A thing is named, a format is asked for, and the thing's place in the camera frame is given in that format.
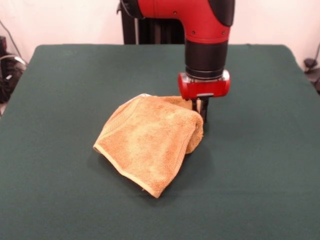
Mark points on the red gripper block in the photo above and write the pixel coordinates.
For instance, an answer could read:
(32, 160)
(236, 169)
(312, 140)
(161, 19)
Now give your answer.
(205, 88)

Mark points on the tan terry towel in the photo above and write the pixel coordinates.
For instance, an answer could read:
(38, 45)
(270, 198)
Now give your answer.
(150, 140)

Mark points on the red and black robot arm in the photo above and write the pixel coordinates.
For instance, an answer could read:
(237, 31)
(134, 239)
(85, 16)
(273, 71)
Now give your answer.
(200, 15)

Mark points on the dark green table cloth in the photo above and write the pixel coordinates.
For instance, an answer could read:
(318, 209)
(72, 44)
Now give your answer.
(62, 200)

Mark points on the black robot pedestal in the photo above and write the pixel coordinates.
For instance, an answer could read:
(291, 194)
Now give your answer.
(160, 32)

